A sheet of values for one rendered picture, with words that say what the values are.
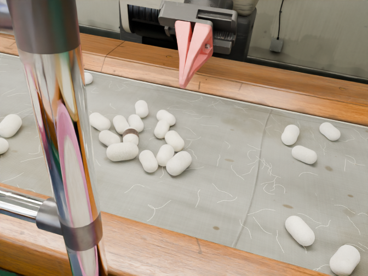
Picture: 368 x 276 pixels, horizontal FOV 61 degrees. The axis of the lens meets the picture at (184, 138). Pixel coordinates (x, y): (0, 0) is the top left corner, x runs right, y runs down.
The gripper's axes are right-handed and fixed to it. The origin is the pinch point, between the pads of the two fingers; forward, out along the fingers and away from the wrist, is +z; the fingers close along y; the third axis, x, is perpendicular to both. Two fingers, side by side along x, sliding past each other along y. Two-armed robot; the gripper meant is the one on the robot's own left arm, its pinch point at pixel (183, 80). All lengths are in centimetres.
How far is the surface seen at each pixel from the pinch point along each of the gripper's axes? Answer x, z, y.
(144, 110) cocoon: 4.0, 4.0, -5.3
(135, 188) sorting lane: -3.6, 15.0, -1.2
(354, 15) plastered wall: 152, -129, 62
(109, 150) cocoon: -3.0, 11.6, -5.6
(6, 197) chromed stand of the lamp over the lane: -20.1, 17.7, -3.8
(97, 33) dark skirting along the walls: 186, -104, -127
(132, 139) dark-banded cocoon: -0.9, 9.3, -4.1
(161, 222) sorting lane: -5.8, 17.7, 3.0
